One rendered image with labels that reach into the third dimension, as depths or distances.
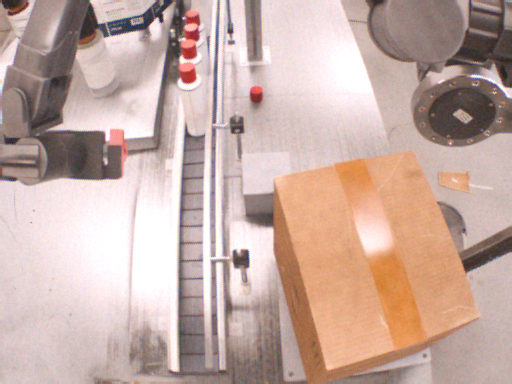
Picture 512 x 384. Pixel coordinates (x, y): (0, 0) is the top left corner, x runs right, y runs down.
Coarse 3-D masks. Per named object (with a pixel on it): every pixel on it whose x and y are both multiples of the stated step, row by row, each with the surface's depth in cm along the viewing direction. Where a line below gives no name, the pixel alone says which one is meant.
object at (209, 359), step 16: (208, 80) 98; (208, 96) 95; (208, 112) 93; (208, 128) 90; (208, 144) 88; (208, 160) 86; (208, 176) 84; (208, 192) 82; (208, 208) 80; (208, 224) 79; (208, 240) 77; (208, 256) 76; (208, 272) 74; (208, 288) 72; (208, 304) 71; (208, 320) 69; (208, 336) 68; (208, 352) 66
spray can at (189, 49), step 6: (186, 42) 88; (192, 42) 88; (186, 48) 87; (192, 48) 87; (186, 54) 88; (192, 54) 89; (198, 54) 91; (180, 60) 91; (186, 60) 90; (192, 60) 90; (198, 60) 90; (198, 66) 91; (198, 72) 93; (204, 72) 96; (204, 78) 96; (204, 84) 97; (204, 90) 99; (204, 96) 100
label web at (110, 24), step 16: (96, 0) 105; (112, 0) 106; (128, 0) 107; (144, 0) 110; (160, 0) 118; (112, 16) 111; (128, 16) 112; (144, 16) 114; (112, 32) 116; (128, 32) 117
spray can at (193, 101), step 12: (180, 72) 83; (192, 72) 83; (180, 84) 86; (192, 84) 86; (192, 96) 88; (192, 108) 91; (204, 108) 93; (192, 120) 94; (204, 120) 96; (192, 132) 98; (204, 132) 99
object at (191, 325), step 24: (216, 24) 123; (216, 48) 116; (216, 72) 111; (216, 96) 106; (192, 144) 99; (192, 168) 95; (192, 192) 92; (192, 216) 89; (192, 240) 86; (192, 264) 84; (192, 288) 81; (192, 312) 78; (216, 312) 78; (192, 336) 76; (216, 336) 76; (192, 360) 73; (216, 360) 73
